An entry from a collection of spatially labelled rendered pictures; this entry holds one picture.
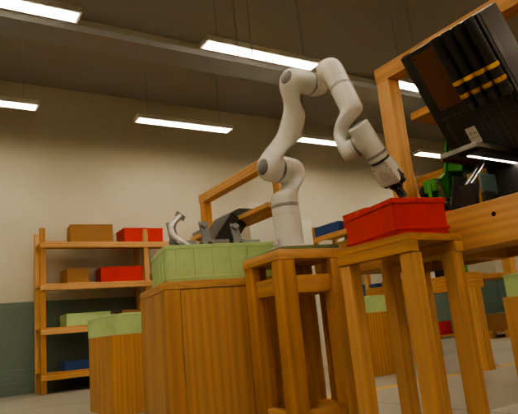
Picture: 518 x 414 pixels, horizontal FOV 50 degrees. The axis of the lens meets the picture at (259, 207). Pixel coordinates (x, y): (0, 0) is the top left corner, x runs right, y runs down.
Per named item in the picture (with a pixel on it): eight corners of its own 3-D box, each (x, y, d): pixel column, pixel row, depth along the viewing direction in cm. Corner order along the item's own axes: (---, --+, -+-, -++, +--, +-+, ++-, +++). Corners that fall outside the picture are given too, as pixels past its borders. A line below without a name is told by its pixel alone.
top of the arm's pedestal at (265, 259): (279, 259, 213) (278, 248, 214) (242, 270, 241) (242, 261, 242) (345, 257, 229) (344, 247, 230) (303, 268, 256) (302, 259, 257)
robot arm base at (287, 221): (280, 246, 224) (275, 203, 228) (261, 255, 241) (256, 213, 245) (321, 244, 231) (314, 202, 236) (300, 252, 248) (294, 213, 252)
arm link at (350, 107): (312, 98, 221) (340, 160, 208) (345, 75, 215) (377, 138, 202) (321, 107, 228) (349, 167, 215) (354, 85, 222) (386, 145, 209)
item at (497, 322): (511, 338, 989) (506, 312, 998) (472, 339, 1054) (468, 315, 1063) (547, 332, 1056) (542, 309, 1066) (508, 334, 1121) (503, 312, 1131)
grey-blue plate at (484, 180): (487, 209, 200) (480, 172, 203) (483, 209, 202) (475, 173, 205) (502, 209, 205) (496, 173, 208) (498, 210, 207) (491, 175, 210)
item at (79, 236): (245, 368, 859) (233, 225, 909) (41, 395, 703) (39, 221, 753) (229, 367, 904) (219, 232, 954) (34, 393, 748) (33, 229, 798)
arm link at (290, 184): (265, 210, 241) (259, 158, 246) (295, 213, 253) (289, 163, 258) (284, 204, 232) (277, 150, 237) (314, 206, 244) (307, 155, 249)
